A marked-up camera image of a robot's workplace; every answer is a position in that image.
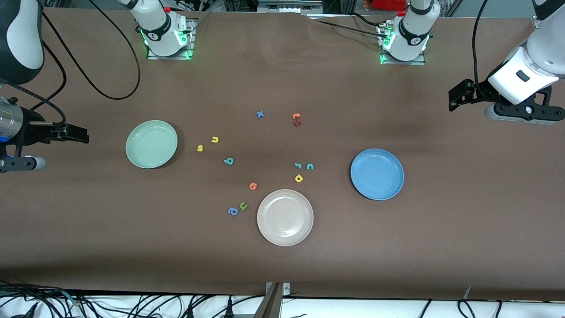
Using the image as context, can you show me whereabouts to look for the black looped cable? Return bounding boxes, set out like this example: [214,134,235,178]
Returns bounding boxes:
[457,299,477,318]

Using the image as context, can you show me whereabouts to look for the aluminium frame bar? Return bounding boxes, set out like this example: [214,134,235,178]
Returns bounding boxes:
[257,0,324,14]

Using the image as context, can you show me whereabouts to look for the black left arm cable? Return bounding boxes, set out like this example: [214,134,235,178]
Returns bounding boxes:
[471,0,491,95]

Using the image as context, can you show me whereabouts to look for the black cable on table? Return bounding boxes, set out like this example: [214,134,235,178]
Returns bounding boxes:
[307,13,385,39]

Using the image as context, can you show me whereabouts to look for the beige plate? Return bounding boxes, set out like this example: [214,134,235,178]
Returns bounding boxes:
[257,189,314,246]

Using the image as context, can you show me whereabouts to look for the blue plate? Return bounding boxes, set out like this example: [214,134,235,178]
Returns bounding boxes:
[350,148,405,201]

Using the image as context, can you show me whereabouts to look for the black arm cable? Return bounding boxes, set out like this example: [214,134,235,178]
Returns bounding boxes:
[471,0,491,95]
[0,0,142,129]

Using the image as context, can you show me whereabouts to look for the metal table bracket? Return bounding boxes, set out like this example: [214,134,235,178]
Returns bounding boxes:
[254,282,291,318]

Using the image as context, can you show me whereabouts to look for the black cable tangle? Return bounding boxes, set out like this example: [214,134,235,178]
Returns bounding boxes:
[0,280,93,318]

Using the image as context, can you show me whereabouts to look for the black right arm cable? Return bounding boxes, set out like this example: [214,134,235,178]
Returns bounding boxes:
[0,0,142,129]

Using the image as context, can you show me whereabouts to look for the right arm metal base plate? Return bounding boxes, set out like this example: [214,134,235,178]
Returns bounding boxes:
[147,18,195,60]

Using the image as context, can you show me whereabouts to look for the green plate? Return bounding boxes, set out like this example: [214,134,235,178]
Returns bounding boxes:
[125,120,178,169]

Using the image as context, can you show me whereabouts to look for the red box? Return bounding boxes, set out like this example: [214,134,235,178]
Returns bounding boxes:
[372,0,409,11]

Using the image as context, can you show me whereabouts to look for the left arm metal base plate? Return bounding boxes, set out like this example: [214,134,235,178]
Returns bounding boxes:
[380,24,427,66]

